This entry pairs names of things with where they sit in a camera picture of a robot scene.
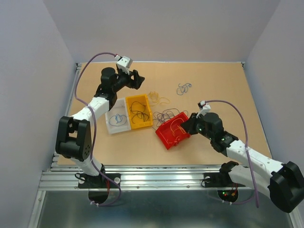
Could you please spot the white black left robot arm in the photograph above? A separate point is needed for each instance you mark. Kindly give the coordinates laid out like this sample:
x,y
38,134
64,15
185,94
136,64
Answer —
x,y
74,140

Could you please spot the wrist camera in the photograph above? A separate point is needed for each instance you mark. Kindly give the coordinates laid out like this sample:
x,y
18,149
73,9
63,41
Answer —
x,y
204,108
123,63

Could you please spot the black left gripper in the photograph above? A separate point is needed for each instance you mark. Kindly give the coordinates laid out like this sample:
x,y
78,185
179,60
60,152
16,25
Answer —
x,y
137,80

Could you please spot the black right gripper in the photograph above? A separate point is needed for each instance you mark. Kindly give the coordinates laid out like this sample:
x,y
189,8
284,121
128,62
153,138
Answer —
x,y
188,125

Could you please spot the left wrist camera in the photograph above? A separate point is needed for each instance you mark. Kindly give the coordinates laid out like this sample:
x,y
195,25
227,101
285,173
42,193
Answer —
x,y
123,63

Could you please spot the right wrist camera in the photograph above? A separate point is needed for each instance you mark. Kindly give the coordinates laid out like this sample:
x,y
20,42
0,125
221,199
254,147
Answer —
x,y
204,108

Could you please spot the red plastic bin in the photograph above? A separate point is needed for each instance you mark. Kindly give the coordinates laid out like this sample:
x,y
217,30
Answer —
x,y
171,133

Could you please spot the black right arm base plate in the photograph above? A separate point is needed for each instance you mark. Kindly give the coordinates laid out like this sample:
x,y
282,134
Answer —
x,y
217,180

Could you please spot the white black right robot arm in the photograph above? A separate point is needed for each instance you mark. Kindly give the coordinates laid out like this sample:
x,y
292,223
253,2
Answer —
x,y
283,183

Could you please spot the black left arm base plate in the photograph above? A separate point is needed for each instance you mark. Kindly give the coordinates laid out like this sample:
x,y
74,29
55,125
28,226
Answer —
x,y
93,182

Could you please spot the yellow plastic bin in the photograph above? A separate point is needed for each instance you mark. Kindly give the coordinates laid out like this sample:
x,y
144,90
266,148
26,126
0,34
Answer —
x,y
139,111

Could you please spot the white plastic bin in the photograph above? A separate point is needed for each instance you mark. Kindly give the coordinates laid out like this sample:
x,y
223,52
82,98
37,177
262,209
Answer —
x,y
117,119

